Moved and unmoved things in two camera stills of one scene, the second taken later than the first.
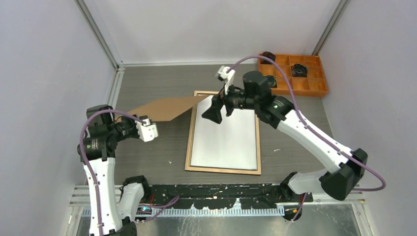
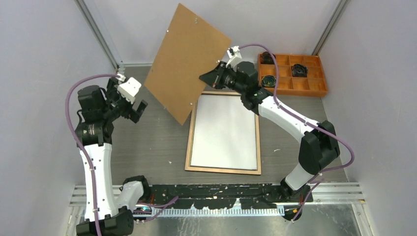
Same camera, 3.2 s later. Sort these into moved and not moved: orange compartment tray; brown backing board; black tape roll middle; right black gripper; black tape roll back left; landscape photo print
Moved: brown backing board; right black gripper
Not moved: landscape photo print; black tape roll middle; black tape roll back left; orange compartment tray
